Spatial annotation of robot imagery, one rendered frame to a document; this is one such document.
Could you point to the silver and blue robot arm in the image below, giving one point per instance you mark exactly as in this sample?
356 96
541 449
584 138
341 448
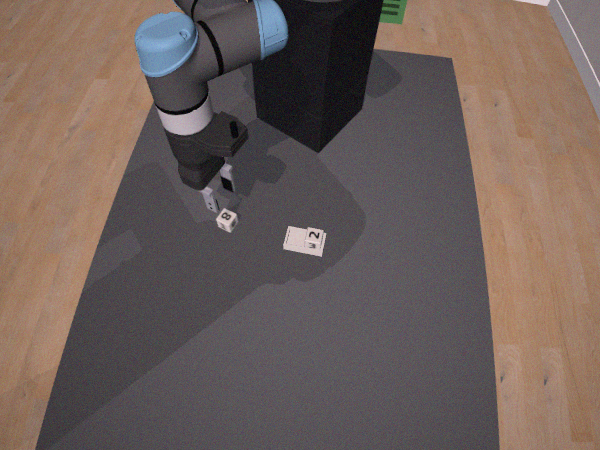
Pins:
178 57

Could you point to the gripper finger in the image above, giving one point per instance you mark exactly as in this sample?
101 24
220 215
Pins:
227 178
210 200

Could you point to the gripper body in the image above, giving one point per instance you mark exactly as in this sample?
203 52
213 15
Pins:
184 134

